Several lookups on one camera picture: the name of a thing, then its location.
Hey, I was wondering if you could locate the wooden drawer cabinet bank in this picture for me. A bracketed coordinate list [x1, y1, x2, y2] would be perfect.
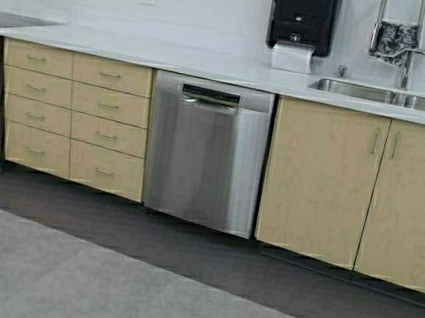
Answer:
[4, 38, 155, 203]

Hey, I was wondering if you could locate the black paper towel dispenser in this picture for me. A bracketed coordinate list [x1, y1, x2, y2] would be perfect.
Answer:
[266, 0, 342, 58]

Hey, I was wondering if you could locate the wooden sink cabinet door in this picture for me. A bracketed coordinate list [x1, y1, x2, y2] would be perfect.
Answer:
[355, 120, 425, 294]
[256, 96, 391, 270]

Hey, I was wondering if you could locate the chrome pull-down kitchen faucet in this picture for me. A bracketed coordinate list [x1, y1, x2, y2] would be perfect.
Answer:
[368, 0, 425, 90]

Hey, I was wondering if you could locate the white paper towel sheet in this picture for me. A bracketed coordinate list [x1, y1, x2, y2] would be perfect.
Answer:
[270, 42, 315, 75]

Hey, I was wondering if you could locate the wooden left sink cabinet door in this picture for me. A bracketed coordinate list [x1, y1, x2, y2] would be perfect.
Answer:
[256, 96, 391, 270]

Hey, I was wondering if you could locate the stainless steel sink basin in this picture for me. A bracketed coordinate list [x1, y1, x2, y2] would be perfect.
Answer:
[309, 78, 425, 112]

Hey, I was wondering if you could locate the black white patterned cloth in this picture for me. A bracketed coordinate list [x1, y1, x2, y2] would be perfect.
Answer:
[369, 21, 420, 68]

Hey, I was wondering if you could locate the wooden right sink cabinet door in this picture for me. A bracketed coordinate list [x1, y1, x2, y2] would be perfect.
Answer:
[355, 120, 425, 294]

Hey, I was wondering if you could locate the small chrome soap pump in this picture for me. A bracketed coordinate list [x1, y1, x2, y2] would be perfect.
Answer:
[336, 64, 347, 78]

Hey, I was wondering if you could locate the stainless steel dishwasher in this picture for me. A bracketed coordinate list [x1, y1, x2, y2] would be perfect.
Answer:
[144, 71, 276, 239]

